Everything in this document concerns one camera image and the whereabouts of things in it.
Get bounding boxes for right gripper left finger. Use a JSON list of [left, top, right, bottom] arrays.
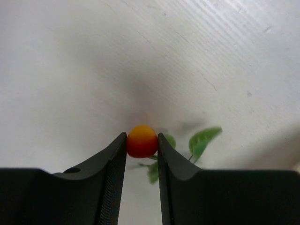
[[0, 133, 127, 225]]

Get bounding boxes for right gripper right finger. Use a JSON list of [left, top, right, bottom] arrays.
[[158, 134, 300, 225]]

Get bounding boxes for cherry bunch with green leaves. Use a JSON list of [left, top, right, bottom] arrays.
[[126, 125, 223, 185]]

